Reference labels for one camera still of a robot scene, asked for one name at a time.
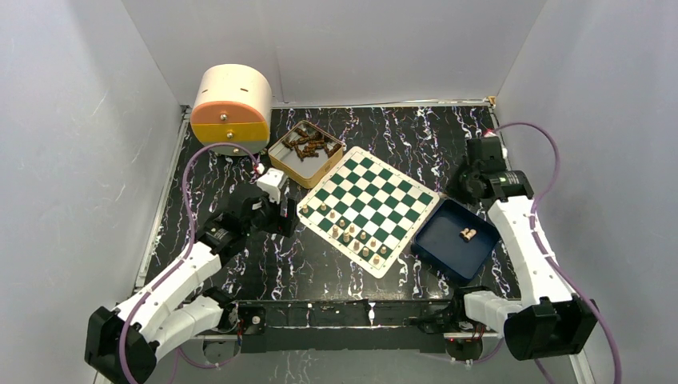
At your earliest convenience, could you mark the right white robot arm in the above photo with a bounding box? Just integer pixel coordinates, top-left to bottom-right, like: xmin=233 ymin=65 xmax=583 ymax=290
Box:
xmin=449 ymin=137 xmax=597 ymax=361

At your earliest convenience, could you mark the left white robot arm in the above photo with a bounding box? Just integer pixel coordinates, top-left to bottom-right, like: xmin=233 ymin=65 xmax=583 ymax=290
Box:
xmin=84 ymin=186 xmax=299 ymax=383

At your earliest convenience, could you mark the pile of light chess pieces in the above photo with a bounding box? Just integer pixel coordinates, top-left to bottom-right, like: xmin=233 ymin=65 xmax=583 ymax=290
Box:
xmin=460 ymin=228 xmax=477 ymax=243

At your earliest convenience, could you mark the green white chess board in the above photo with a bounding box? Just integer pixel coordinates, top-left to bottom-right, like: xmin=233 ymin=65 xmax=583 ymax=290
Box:
xmin=297 ymin=147 xmax=440 ymax=278

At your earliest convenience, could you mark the pile of dark chess pieces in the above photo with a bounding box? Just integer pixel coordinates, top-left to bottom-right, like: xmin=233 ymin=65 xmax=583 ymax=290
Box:
xmin=281 ymin=128 xmax=343 ymax=161

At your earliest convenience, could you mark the dark blue tray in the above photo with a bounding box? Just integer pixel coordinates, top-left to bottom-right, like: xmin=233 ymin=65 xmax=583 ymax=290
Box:
xmin=411 ymin=199 xmax=501 ymax=286

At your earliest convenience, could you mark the tan square tin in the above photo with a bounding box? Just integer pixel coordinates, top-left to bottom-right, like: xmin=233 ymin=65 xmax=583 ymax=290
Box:
xmin=268 ymin=120 xmax=345 ymax=190

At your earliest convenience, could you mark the cream round drawer box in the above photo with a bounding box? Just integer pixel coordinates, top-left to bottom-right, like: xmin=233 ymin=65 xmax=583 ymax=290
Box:
xmin=190 ymin=64 xmax=273 ymax=156

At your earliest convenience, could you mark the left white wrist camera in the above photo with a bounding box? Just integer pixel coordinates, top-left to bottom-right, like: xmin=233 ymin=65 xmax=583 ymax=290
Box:
xmin=256 ymin=167 xmax=288 ymax=204

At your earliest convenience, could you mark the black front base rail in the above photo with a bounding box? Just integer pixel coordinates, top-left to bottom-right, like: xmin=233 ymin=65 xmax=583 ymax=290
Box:
xmin=238 ymin=299 xmax=472 ymax=354

